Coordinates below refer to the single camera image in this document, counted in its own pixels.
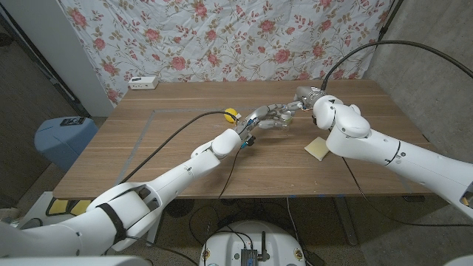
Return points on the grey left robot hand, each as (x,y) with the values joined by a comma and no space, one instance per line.
(260,112)

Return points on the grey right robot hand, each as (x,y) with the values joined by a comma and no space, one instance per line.
(308,96)

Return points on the clear medicine bottle white cap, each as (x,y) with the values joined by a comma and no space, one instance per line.
(286,116)

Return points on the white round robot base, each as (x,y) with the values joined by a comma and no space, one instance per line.
(225,244)

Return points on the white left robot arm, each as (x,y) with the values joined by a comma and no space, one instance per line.
(173,177)

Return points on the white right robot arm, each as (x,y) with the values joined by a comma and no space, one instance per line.
(369,144)

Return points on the yellow toy lemon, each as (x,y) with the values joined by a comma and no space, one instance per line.
(229,114)

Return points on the floral print backdrop cloth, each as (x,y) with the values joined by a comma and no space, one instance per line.
(221,37)

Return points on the black stand pole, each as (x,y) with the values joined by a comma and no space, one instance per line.
(388,20)

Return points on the white power strip box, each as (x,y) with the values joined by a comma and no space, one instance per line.
(143,82)

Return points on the grey table leg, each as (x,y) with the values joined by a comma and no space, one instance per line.
(346,221)

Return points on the black antenna module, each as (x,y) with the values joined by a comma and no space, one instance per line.
(248,256)

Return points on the white table leg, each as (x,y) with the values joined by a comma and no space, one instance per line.
(154,236)

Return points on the black flat device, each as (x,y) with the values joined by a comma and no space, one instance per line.
(72,121)

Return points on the blue grey bin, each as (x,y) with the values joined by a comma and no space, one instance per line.
(63,144)

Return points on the yellow black floor sticker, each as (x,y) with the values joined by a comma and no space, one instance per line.
(68,206)

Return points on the grey white sneaker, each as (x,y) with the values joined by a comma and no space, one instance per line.
(31,222)

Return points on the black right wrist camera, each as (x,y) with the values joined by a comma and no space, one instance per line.
(314,121)

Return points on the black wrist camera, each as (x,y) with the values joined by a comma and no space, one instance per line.
(248,141)
(314,121)

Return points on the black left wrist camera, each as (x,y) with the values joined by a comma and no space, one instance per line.
(248,141)

